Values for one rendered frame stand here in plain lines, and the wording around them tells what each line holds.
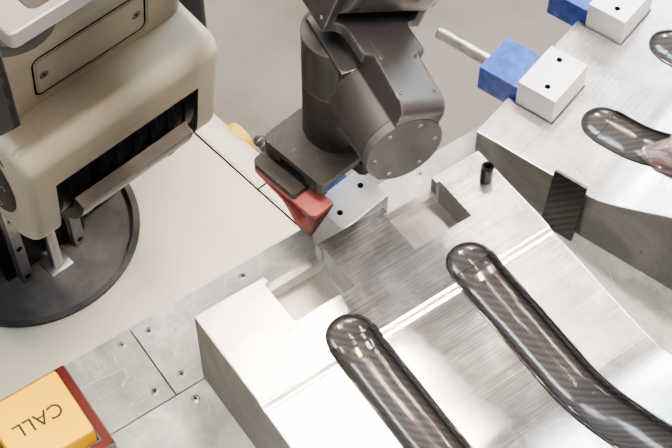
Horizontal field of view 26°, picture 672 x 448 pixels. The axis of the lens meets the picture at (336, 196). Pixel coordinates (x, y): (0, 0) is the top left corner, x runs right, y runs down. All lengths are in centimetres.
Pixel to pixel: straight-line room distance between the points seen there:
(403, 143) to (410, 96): 4
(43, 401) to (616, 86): 53
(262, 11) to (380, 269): 140
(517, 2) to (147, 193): 85
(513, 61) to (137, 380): 40
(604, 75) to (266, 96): 114
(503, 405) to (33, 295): 91
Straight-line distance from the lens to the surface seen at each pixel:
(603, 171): 118
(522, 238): 109
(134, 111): 131
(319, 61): 100
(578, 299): 108
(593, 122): 122
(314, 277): 110
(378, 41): 98
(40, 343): 177
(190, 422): 111
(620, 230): 117
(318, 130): 106
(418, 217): 113
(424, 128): 96
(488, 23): 243
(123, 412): 112
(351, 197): 115
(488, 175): 111
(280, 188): 108
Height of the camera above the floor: 179
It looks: 55 degrees down
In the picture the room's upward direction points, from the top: straight up
